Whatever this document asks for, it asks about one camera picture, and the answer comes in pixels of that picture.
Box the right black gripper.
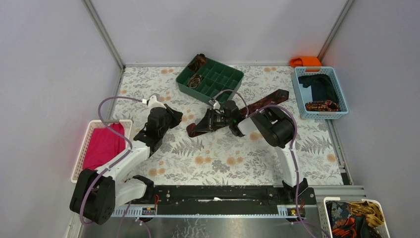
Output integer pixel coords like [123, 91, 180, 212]
[194, 109, 232, 132]

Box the dark red patterned tie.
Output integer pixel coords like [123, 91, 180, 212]
[186, 89, 289, 137]

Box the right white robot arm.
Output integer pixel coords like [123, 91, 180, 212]
[192, 100, 308, 204]

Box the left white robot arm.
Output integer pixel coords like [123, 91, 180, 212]
[69, 104, 183, 225]

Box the white basket left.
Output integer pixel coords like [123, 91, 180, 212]
[70, 119, 134, 183]

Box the white basket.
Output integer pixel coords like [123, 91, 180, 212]
[70, 119, 134, 183]
[317, 197, 390, 238]

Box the floral tablecloth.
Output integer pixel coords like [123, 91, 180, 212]
[113, 66, 343, 185]

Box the green compartment organizer tray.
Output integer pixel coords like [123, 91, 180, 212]
[176, 56, 244, 104]

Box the striped rolled tie in tray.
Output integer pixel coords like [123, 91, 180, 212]
[187, 74, 203, 89]

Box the magenta cloth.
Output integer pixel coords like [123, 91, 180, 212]
[82, 127, 126, 170]

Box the brown rolled tie back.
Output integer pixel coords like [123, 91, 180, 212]
[187, 54, 208, 72]

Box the light blue plastic basket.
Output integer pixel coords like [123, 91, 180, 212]
[292, 66, 349, 119]

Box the orange cloth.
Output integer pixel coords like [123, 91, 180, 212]
[289, 56, 322, 72]

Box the colourful patterned tie in basket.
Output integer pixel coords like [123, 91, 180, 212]
[305, 100, 341, 112]

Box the dark navy cloth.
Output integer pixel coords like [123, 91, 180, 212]
[298, 74, 339, 103]

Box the orange black floral tie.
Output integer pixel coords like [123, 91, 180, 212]
[326, 201, 372, 238]

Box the gold yellow tie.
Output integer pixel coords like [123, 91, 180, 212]
[349, 201, 385, 228]

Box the white basket bottom right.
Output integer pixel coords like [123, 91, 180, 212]
[317, 197, 390, 238]

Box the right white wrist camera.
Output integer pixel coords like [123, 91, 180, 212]
[209, 99, 220, 110]

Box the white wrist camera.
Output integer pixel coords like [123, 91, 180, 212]
[209, 99, 220, 110]
[142, 95, 166, 109]

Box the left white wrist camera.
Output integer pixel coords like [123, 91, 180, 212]
[142, 95, 166, 109]

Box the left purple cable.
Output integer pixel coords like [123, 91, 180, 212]
[78, 96, 152, 238]

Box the purple cable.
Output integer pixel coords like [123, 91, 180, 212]
[211, 89, 319, 238]
[78, 96, 152, 238]

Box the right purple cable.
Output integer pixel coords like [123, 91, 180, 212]
[211, 89, 319, 238]

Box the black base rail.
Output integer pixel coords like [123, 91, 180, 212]
[132, 185, 316, 216]

